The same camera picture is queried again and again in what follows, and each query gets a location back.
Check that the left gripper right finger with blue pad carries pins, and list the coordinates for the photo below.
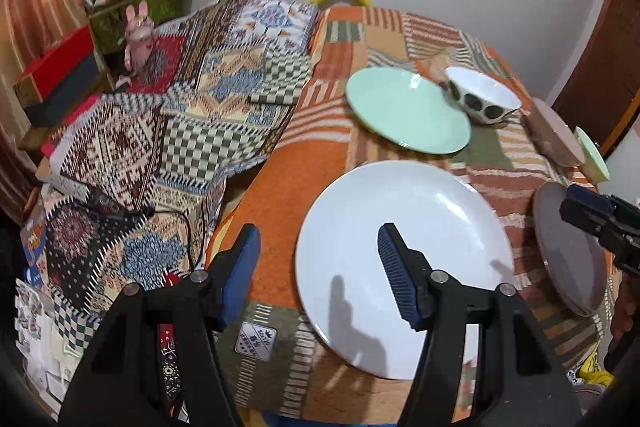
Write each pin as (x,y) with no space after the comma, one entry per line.
(519,379)

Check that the white plate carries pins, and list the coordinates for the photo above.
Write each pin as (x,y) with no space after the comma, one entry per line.
(355,289)

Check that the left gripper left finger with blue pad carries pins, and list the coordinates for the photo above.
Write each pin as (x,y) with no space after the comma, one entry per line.
(119,380)

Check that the mint green bowl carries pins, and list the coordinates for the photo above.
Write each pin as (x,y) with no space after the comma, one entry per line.
(594,167)

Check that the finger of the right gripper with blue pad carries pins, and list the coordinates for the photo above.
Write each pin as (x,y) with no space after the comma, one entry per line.
(604,231)
(590,199)

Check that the brown wooden door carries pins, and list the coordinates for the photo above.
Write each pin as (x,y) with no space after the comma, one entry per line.
(602,94)

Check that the mint green plate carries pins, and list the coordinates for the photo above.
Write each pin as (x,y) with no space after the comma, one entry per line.
(408,110)

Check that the white bowl with black dots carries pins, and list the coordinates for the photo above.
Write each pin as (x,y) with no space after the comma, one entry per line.
(484,99)

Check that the orange pink curtains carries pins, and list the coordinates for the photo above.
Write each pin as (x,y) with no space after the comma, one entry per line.
(28,28)

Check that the pink bunny toy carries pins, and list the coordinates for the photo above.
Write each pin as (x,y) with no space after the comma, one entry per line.
(138,36)

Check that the patterned checkered quilt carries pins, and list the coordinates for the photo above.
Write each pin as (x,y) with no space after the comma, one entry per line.
(138,178)

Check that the red box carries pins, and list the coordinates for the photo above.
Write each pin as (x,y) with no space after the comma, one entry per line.
(44,73)

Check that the orange striped patchwork blanket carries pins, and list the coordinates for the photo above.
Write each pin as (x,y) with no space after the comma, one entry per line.
(304,383)

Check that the pink bowl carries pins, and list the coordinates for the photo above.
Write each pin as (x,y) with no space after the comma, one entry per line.
(553,136)

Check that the person's right hand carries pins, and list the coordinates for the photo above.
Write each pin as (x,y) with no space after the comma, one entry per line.
(625,307)

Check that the dark purple plate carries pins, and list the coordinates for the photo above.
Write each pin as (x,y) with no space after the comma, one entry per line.
(574,260)

